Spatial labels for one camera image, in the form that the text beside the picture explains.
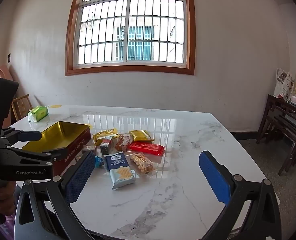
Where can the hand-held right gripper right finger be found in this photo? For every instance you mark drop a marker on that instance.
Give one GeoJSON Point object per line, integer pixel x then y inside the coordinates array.
{"type": "Point", "coordinates": [213, 177]}

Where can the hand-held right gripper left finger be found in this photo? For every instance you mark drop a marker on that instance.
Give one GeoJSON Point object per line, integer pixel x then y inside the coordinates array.
{"type": "Point", "coordinates": [80, 177]}

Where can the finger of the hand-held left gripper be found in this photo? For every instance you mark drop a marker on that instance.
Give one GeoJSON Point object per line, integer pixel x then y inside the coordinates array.
{"type": "Point", "coordinates": [30, 135]}
{"type": "Point", "coordinates": [37, 158]}

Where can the small teal candy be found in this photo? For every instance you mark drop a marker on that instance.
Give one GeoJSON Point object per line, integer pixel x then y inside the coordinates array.
{"type": "Point", "coordinates": [99, 160]}

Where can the small orange snack packet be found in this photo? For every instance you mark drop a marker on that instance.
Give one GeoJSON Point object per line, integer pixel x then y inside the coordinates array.
{"type": "Point", "coordinates": [89, 148]}

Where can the red and gold tin box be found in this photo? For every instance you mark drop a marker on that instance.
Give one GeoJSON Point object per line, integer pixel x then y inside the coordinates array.
{"type": "Point", "coordinates": [62, 132]}

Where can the black sesame bar red label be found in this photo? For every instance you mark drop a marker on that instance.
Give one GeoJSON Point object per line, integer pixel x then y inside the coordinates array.
{"type": "Point", "coordinates": [105, 150]}

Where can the blue cracker packet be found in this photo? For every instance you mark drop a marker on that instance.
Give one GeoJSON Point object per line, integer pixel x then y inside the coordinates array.
{"type": "Point", "coordinates": [119, 172]}

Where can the orange-brown snack packet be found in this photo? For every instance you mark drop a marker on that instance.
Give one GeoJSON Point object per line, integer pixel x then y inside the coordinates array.
{"type": "Point", "coordinates": [124, 142]}

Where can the clear peanut snack packet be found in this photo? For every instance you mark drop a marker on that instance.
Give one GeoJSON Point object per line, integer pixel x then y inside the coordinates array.
{"type": "Point", "coordinates": [141, 163]}

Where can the red snack packet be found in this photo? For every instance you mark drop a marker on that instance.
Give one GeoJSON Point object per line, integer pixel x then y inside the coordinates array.
{"type": "Point", "coordinates": [148, 148]}

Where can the small gold snack packet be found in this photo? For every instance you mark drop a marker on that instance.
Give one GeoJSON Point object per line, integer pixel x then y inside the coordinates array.
{"type": "Point", "coordinates": [140, 135]}

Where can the person's left hand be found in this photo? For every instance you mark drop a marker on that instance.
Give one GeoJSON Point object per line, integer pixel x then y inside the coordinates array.
{"type": "Point", "coordinates": [6, 197]}

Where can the green tissue pack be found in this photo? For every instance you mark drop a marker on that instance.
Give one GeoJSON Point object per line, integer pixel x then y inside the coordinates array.
{"type": "Point", "coordinates": [37, 113]}

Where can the pink covered furniture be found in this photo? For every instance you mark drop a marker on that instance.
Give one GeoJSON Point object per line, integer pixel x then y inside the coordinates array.
{"type": "Point", "coordinates": [2, 71]}

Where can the white card with yellow mark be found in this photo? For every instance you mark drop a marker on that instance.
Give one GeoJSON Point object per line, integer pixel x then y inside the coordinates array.
{"type": "Point", "coordinates": [54, 106]}

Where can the large yellow snack packet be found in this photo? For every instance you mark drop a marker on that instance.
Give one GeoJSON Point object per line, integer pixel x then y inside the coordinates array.
{"type": "Point", "coordinates": [102, 135]}

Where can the dark wooden chair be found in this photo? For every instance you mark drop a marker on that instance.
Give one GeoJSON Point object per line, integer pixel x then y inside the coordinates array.
{"type": "Point", "coordinates": [283, 120]}

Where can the small pink white container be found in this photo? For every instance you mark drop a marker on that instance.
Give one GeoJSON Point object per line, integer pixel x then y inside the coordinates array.
{"type": "Point", "coordinates": [294, 101]}

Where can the folded newspaper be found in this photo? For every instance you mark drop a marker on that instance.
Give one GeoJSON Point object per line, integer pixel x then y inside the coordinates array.
{"type": "Point", "coordinates": [283, 82]}

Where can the dark wall switch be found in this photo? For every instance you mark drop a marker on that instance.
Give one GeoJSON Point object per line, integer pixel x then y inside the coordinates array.
{"type": "Point", "coordinates": [9, 58]}

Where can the barred window with wooden frame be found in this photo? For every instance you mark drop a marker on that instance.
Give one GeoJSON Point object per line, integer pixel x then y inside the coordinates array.
{"type": "Point", "coordinates": [130, 70]}

